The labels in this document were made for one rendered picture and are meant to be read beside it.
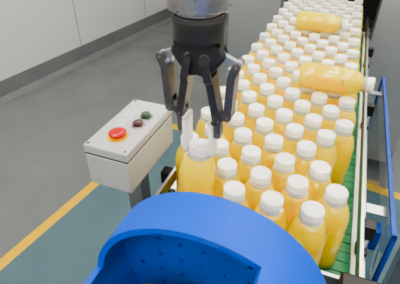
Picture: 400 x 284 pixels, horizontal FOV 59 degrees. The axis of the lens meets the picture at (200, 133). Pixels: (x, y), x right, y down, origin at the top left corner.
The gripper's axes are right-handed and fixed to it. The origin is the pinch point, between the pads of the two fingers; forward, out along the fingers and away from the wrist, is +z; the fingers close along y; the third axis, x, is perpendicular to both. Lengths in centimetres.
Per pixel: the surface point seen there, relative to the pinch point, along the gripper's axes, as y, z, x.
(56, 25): -237, 74, 221
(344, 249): 28.4, 27.7, 8.9
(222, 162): 2.4, 9.6, 5.4
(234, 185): 6.5, 9.6, 0.2
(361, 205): 29.7, 19.8, 14.4
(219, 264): 10.3, 4.9, -19.4
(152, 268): 0.2, 11.0, -19.4
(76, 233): -91, 117, 47
